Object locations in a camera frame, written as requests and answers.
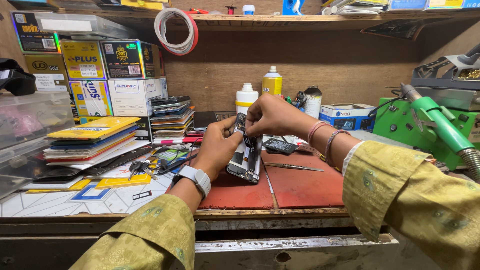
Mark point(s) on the person's left hand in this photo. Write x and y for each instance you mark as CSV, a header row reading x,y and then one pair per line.
x,y
213,148

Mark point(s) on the person's right hand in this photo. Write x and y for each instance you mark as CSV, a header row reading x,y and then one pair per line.
x,y
279,116

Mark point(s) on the person's right fingers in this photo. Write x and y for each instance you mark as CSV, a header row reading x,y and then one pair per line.
x,y
254,123

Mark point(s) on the black smartphone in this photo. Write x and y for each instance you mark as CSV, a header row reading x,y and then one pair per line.
x,y
204,120
245,161

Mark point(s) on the white plastic bottle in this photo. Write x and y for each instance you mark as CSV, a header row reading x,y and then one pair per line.
x,y
246,98

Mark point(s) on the black phone battery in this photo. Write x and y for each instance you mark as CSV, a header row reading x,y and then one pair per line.
x,y
280,146

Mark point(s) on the yellow spray can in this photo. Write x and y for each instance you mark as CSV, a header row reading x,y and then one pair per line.
x,y
272,83

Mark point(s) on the bunch of hand tools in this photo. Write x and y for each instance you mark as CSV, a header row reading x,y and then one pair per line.
x,y
298,100

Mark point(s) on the steel tweezers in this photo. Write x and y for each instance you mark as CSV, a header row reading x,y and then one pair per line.
x,y
292,167

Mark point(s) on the pink bangle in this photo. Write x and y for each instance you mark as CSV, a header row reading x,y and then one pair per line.
x,y
315,129

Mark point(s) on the grey capped white can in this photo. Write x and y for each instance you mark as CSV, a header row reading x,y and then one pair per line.
x,y
313,103

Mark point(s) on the red work mat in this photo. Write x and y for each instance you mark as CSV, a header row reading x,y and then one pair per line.
x,y
236,195
303,187

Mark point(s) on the stack of used phones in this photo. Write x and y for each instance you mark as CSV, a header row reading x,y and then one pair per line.
x,y
172,120

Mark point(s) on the green printed packet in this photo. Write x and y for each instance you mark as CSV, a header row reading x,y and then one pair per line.
x,y
170,155

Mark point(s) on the blue and white carton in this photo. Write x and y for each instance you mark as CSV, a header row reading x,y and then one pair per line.
x,y
347,117

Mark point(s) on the small black carton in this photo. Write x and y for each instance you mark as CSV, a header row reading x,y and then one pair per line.
x,y
143,129

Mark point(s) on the wooden shelf with goods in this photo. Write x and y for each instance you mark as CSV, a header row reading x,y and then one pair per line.
x,y
300,17

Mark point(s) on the bunch of keys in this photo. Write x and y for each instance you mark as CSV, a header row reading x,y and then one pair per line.
x,y
140,168

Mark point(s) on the worn wooden drawer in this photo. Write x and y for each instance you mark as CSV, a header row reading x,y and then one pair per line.
x,y
262,253

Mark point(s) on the black sim tray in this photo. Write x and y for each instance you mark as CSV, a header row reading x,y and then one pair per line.
x,y
142,195

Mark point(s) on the black ruler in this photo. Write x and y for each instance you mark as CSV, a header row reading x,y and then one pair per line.
x,y
120,160

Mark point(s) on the black carton with crown print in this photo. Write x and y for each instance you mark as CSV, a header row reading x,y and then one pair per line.
x,y
127,59
33,33

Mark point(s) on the flat yellow packet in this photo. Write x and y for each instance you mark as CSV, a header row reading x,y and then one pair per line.
x,y
123,182

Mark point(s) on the green hot air station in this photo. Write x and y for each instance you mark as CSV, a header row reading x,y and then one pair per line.
x,y
397,131

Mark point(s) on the yellow and blue carton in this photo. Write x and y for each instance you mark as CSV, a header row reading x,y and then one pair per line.
x,y
92,98

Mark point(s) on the stack of flat screen packets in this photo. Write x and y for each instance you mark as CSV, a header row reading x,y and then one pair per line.
x,y
90,142

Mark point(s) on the green hot air gun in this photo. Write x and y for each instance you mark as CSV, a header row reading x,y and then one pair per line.
x,y
438,123

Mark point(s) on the grey metal tool stand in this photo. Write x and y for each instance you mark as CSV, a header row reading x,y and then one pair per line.
x,y
446,80

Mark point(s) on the clear plastic lidded box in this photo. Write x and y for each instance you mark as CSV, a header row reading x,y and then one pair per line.
x,y
80,26

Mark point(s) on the black phone screen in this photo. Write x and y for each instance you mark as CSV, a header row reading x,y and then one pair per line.
x,y
56,174

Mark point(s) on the tan carton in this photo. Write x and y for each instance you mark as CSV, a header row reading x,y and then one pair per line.
x,y
47,73

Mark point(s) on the clear plastic storage bins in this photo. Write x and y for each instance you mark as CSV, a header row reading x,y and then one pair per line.
x,y
26,127

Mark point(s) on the black pouch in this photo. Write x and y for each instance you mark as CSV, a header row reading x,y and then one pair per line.
x,y
15,78

